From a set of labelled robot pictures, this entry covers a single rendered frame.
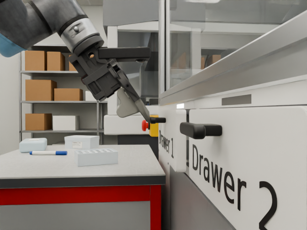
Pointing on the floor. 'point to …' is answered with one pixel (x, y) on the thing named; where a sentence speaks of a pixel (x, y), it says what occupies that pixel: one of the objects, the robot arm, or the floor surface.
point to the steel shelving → (62, 48)
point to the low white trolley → (81, 191)
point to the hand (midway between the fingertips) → (147, 114)
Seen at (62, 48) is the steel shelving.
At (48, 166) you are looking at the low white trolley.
